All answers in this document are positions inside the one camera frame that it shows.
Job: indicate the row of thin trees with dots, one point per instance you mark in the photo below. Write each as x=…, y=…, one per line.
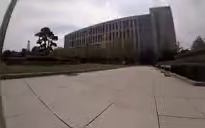
x=96, y=53

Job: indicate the pale concrete slab pavement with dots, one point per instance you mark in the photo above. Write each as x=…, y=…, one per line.
x=106, y=90

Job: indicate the large curved grey building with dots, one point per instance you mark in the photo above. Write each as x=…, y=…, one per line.
x=130, y=31

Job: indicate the tall dark tree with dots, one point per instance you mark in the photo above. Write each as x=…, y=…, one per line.
x=46, y=40

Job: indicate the flat grass field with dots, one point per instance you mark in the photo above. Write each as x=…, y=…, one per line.
x=40, y=68

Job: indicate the low dark hedge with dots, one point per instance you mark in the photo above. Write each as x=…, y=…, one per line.
x=30, y=60

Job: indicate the thin tower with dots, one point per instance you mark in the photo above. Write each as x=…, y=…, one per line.
x=28, y=45

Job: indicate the grey concrete kerb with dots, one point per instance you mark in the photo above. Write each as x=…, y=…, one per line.
x=186, y=80

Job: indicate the grass slope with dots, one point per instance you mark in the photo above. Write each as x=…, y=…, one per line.
x=193, y=57

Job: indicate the dark green hedge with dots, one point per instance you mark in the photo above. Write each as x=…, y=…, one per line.
x=193, y=71

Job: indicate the group of trees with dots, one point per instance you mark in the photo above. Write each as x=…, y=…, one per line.
x=198, y=43

